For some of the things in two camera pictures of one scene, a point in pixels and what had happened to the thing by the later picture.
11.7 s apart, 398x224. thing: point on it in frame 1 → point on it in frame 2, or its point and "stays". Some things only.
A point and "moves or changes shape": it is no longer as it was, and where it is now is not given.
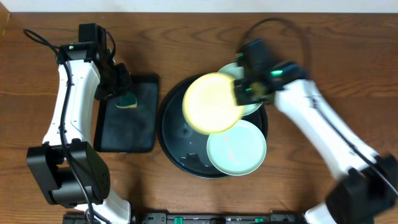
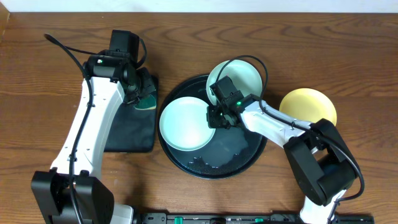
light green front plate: (238, 151) → (183, 124)
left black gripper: (115, 88) → (146, 86)
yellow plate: (209, 106) moves or changes shape
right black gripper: (240, 96) → (212, 121)
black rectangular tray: (129, 130) stays
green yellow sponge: (127, 101) moves or changes shape
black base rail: (202, 218) stays
